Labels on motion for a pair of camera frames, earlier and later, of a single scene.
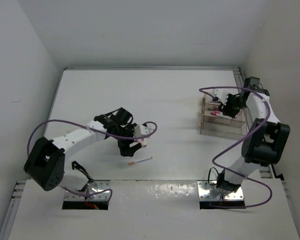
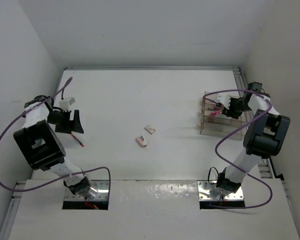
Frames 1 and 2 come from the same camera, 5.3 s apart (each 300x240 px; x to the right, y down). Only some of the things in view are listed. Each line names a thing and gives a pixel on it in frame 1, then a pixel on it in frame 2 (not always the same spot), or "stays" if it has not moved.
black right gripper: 225,109 stays
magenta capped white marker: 217,113 stays
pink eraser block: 143,142 stays
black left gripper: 125,149 → 69,125
